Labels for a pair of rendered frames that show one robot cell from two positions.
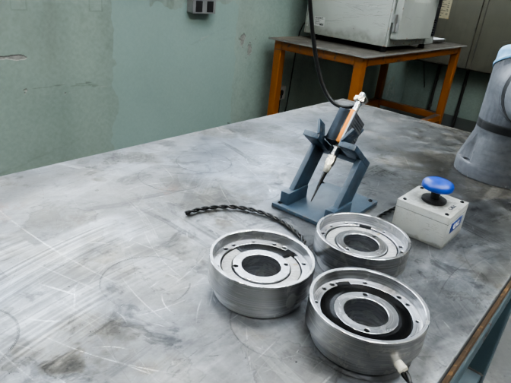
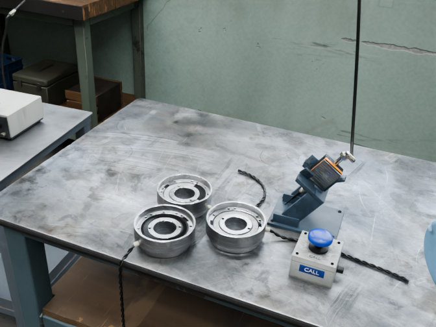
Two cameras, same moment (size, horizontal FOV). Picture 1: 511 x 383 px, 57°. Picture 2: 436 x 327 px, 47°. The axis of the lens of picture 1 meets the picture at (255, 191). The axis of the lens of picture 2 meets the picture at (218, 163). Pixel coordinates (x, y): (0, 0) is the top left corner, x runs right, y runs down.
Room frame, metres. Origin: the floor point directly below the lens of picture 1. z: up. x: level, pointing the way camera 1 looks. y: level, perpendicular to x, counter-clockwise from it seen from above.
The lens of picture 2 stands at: (0.22, -0.78, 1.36)
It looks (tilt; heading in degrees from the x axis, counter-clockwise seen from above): 30 degrees down; 73
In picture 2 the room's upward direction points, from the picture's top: 3 degrees clockwise
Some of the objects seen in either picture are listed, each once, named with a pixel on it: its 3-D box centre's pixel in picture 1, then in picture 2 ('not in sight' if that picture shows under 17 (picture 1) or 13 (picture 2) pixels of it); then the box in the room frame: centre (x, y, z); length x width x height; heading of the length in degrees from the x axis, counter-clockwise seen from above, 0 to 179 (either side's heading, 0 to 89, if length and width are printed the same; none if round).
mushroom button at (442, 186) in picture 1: (434, 197); (318, 245); (0.57, -0.23, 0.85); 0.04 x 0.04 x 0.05
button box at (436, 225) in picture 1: (431, 213); (319, 259); (0.57, -0.24, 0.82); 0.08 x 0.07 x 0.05; 142
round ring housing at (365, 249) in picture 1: (360, 248); (235, 227); (0.47, -0.12, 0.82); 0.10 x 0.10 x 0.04
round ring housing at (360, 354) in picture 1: (364, 319); (165, 231); (0.34, -0.11, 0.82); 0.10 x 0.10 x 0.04
